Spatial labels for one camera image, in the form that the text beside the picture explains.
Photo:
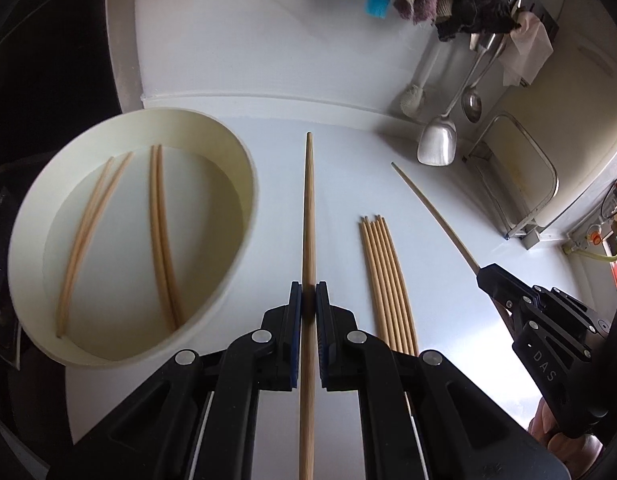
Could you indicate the metal spatula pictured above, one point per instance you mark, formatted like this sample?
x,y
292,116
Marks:
x,y
437,142

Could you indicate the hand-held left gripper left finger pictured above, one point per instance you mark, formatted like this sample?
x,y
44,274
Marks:
x,y
296,340

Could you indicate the wall socket with orange button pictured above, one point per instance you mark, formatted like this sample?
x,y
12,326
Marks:
x,y
595,235

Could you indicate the metal cutting board rack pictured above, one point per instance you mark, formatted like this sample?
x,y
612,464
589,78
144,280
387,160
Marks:
x,y
530,240

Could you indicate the white round plastic basin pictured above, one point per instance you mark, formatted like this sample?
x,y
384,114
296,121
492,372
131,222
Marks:
x,y
138,240

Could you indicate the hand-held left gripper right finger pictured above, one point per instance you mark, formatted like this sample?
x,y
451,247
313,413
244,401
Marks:
x,y
322,340

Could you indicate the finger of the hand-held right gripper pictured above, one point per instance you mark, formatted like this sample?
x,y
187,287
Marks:
x,y
503,292
563,305

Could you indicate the person's right hand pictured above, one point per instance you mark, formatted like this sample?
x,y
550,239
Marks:
x,y
558,445

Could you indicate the white dish brush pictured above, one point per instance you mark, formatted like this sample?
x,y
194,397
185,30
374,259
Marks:
x,y
413,100

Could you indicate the white plastic bag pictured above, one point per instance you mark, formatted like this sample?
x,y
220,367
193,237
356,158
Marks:
x,y
528,50

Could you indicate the black gas stove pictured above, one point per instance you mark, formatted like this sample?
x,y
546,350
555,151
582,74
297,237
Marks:
x,y
1,240

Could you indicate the metal ladle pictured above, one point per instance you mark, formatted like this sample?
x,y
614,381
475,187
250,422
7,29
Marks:
x,y
471,105

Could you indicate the dark cloth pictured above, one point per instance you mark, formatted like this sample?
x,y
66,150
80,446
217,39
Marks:
x,y
476,15

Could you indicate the cream cutting board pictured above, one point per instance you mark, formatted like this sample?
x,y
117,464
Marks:
x,y
578,125

